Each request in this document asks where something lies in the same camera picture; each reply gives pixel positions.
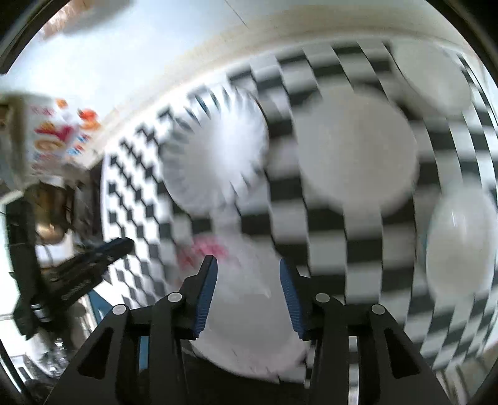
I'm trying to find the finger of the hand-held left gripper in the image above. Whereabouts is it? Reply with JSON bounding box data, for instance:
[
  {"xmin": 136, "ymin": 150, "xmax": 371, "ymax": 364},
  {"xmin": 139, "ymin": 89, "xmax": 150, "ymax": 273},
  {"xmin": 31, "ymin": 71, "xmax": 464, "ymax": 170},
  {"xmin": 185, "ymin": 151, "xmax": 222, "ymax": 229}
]
[{"xmin": 39, "ymin": 237, "xmax": 135, "ymax": 312}]

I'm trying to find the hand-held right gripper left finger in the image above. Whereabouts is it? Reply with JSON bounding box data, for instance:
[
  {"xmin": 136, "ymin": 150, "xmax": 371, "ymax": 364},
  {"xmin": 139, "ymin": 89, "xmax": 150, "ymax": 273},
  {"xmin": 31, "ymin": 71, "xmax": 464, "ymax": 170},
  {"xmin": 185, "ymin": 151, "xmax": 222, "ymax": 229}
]
[{"xmin": 45, "ymin": 255, "xmax": 218, "ymax": 405}]

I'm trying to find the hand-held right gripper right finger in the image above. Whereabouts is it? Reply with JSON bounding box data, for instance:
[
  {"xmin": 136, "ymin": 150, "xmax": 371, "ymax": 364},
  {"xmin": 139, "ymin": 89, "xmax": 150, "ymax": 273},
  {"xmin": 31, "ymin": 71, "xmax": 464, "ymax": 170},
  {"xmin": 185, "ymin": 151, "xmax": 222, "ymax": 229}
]
[{"xmin": 279, "ymin": 258, "xmax": 454, "ymax": 405}]

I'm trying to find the pink floral rim plate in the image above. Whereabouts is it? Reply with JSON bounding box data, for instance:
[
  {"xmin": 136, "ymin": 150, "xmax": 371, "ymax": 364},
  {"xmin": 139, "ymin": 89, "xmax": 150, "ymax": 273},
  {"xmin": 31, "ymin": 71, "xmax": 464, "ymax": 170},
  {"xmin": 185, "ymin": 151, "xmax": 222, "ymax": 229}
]
[{"xmin": 177, "ymin": 210, "xmax": 312, "ymax": 384}]

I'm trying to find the blue leaf pattern plate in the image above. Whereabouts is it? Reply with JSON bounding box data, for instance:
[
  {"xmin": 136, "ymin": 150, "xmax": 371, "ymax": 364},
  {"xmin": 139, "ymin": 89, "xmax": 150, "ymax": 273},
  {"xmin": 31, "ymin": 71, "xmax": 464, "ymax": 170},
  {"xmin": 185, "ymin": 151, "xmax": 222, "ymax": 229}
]
[{"xmin": 159, "ymin": 83, "xmax": 271, "ymax": 217}]

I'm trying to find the black rimmed white bowl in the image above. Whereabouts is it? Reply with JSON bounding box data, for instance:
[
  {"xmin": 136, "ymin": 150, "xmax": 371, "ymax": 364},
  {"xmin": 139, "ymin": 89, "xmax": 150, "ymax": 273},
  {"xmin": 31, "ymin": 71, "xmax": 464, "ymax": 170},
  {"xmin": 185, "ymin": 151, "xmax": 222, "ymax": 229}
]
[{"xmin": 294, "ymin": 83, "xmax": 421, "ymax": 217}]

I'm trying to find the blue patterned white bowl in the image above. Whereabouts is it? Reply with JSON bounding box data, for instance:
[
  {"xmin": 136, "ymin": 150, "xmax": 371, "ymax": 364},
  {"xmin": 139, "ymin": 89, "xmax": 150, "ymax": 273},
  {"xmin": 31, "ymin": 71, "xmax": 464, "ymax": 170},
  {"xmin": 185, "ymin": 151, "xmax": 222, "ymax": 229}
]
[{"xmin": 424, "ymin": 183, "xmax": 498, "ymax": 300}]

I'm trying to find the black white checkered tablecloth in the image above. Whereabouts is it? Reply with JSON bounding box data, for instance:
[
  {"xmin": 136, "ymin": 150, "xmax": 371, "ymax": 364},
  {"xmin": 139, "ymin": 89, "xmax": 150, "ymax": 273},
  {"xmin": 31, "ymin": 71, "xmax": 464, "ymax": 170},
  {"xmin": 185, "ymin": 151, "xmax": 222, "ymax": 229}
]
[{"xmin": 99, "ymin": 37, "xmax": 498, "ymax": 370}]

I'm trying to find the brown blurred object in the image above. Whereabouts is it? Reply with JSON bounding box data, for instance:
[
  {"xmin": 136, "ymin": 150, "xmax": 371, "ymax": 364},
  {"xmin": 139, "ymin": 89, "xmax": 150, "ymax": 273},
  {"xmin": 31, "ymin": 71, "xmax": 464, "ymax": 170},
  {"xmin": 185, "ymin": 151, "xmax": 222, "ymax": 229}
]
[{"xmin": 33, "ymin": 181, "xmax": 73, "ymax": 244}]

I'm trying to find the colourful printed box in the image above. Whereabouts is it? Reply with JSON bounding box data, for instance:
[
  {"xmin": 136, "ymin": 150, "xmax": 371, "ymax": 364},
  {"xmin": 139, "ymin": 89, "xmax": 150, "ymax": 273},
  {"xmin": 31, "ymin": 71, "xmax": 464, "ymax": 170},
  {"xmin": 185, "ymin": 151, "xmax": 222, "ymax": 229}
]
[{"xmin": 0, "ymin": 93, "xmax": 104, "ymax": 188}]

